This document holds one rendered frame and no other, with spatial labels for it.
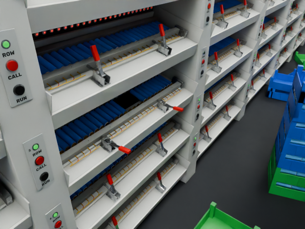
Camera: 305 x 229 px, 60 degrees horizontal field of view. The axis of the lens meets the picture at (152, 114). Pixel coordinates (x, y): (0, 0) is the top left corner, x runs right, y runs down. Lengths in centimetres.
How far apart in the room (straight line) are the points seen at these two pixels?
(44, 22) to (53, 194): 36
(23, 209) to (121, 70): 39
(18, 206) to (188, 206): 78
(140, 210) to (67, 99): 63
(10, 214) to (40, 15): 40
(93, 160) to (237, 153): 102
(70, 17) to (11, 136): 24
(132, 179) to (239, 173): 68
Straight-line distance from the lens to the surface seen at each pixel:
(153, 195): 114
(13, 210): 66
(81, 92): 61
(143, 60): 77
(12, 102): 50
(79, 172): 69
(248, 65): 170
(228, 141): 164
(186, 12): 98
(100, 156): 73
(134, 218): 108
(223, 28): 119
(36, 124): 54
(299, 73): 127
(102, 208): 86
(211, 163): 147
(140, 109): 85
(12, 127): 52
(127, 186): 91
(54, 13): 52
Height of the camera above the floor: 95
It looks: 31 degrees down
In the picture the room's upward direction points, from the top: straight up
